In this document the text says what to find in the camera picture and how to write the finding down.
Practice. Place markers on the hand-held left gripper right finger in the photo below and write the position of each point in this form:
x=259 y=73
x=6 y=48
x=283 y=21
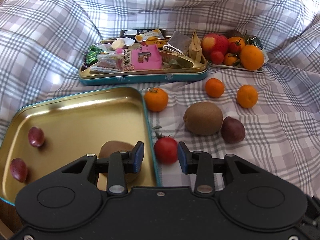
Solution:
x=182 y=158

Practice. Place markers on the small tangerine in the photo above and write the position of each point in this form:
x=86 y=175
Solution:
x=230 y=60
x=247 y=96
x=156 y=100
x=240 y=40
x=214 y=88

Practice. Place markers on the grey plaid blanket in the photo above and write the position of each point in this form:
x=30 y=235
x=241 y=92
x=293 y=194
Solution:
x=275 y=105

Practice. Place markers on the green foil candy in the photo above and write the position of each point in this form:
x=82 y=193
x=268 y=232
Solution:
x=91 y=53

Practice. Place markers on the purple passion fruit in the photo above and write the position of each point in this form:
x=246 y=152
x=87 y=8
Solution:
x=36 y=137
x=18 y=170
x=233 y=130

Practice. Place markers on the brown kiwi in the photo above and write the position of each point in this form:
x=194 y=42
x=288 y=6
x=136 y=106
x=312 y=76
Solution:
x=203 y=118
x=115 y=150

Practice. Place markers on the large orange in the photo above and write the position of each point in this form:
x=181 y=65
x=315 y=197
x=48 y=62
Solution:
x=252 y=57

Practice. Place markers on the red cherry tomato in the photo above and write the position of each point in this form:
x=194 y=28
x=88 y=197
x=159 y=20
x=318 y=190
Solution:
x=235 y=47
x=217 y=57

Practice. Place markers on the blue tin tray gold inside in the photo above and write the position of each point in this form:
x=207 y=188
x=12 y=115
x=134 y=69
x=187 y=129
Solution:
x=75 y=120

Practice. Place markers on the dark brown round fruit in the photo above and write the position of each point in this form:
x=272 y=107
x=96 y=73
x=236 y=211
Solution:
x=234 y=33

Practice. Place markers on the white plate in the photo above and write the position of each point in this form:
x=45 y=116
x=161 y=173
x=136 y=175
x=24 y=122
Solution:
x=225 y=67

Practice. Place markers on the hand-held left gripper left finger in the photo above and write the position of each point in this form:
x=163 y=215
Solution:
x=138 y=157

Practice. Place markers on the blue tin with snacks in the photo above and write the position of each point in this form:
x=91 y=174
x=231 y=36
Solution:
x=150 y=78

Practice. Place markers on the black snack packet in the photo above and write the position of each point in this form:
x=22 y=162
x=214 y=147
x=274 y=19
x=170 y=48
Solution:
x=128 y=32

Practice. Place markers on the yellow snack packet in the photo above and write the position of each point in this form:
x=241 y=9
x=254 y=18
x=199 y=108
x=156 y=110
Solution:
x=147 y=35

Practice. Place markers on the dark green drink can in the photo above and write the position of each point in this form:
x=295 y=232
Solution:
x=258 y=45

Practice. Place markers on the brown paper packet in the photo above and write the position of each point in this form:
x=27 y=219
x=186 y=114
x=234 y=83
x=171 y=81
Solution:
x=196 y=46

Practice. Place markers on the clear red snack packet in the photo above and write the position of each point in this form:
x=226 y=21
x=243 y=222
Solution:
x=107 y=62

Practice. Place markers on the pink snack packet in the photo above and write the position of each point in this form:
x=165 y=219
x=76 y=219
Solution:
x=146 y=58

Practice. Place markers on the grey foil packet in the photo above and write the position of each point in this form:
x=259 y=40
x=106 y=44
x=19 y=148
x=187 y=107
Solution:
x=178 y=41

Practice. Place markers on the white round candy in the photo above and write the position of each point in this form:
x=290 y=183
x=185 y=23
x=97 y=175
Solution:
x=117 y=44

